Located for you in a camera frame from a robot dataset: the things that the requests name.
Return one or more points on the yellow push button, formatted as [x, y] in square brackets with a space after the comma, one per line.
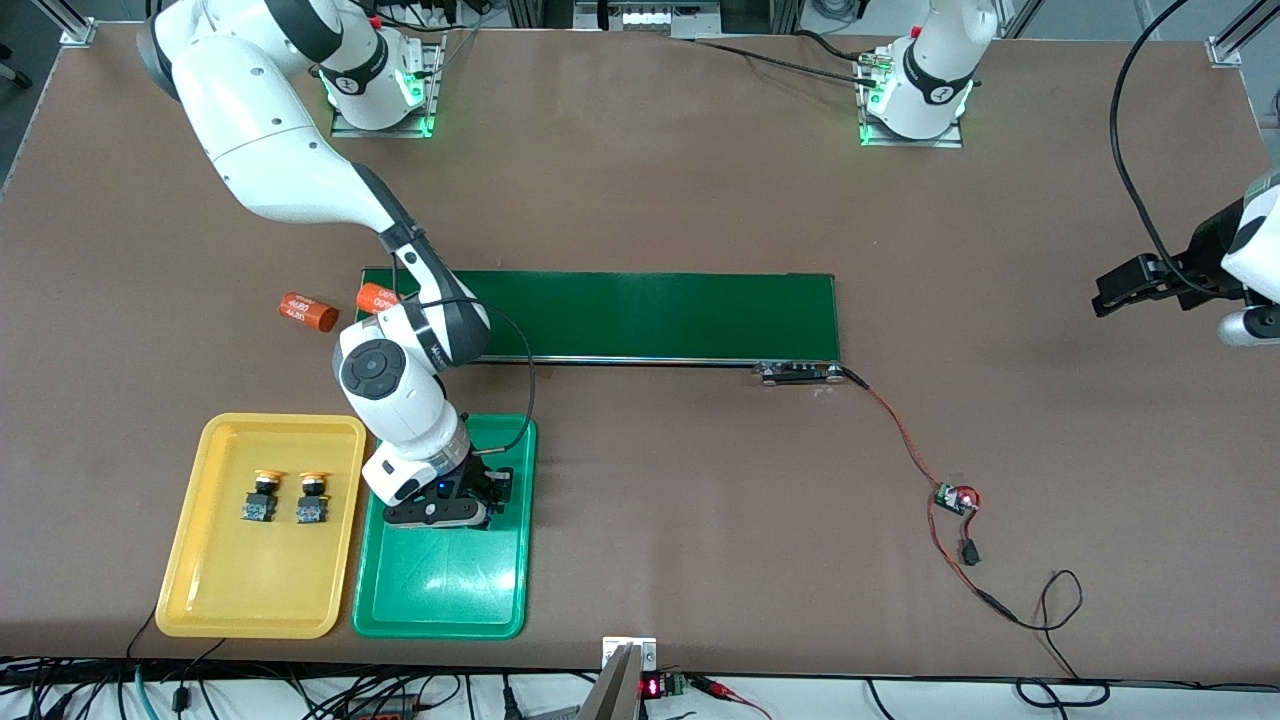
[312, 500]
[260, 500]

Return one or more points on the red power strip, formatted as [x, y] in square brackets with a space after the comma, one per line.
[385, 712]

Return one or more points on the small green circuit board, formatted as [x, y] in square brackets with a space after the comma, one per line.
[955, 497]

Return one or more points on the green conveyor belt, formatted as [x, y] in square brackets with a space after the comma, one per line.
[815, 320]

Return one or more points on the green plastic tray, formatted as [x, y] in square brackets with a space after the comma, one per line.
[440, 585]

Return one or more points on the silver mounting plate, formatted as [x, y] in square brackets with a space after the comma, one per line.
[648, 650]

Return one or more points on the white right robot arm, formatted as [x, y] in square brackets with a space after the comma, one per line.
[270, 130]

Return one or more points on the aluminium frame extrusion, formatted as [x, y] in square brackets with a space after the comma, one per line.
[70, 25]
[1225, 50]

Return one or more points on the white vented device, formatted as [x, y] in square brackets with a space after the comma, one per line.
[645, 17]

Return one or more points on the yellow plastic tray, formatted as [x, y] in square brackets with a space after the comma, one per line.
[262, 570]

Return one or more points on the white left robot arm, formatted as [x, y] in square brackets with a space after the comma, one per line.
[930, 80]

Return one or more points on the black inline connector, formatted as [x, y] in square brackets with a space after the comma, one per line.
[968, 552]

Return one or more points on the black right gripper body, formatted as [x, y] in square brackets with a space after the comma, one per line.
[478, 479]

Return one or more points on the red digit display module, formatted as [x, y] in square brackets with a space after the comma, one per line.
[655, 686]

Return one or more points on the orange printed cylinder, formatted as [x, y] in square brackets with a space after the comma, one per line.
[376, 296]
[308, 312]

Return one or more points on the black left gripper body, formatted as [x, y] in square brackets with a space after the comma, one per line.
[1197, 262]

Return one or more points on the grey metal bar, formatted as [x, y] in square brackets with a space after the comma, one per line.
[610, 690]

